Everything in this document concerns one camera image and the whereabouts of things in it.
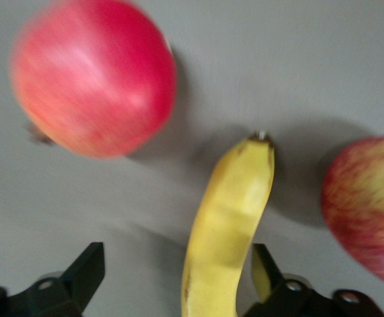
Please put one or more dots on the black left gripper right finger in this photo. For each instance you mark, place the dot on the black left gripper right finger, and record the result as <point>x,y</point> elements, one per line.
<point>287,300</point>

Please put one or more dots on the red yellow apple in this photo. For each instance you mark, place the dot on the red yellow apple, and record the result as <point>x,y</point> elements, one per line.
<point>370,204</point>

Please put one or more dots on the yellow banana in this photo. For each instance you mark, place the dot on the yellow banana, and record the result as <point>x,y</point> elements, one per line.
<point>225,231</point>

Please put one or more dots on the table cover mat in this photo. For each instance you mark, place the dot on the table cover mat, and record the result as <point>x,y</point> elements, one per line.
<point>277,66</point>

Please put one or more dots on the red pomegranate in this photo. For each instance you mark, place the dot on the red pomegranate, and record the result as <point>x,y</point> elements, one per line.
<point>93,76</point>

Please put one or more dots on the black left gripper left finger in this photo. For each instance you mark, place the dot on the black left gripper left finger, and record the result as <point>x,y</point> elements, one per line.
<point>80,284</point>

